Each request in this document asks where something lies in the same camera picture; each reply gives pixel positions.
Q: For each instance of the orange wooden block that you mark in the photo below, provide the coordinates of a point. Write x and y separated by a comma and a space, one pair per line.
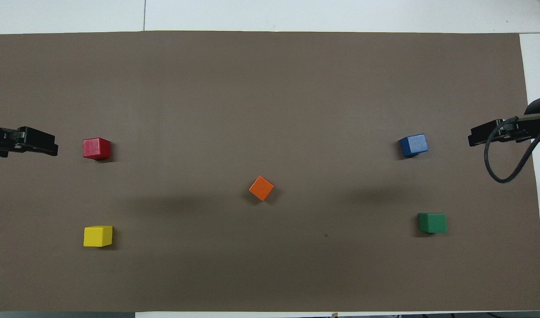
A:
261, 188

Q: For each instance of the green wooden block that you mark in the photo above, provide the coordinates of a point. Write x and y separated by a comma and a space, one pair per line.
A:
432, 223

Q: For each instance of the blue wooden block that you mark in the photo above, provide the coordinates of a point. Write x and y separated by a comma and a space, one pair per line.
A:
414, 145

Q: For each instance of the yellow wooden block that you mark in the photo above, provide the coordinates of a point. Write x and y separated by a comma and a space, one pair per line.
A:
97, 236

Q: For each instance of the brown table mat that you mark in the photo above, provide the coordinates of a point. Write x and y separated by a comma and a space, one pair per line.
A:
270, 88

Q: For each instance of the red wooden block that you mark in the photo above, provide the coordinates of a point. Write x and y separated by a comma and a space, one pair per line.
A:
95, 148

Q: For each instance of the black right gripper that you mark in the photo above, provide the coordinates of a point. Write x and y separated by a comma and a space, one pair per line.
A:
539, 119

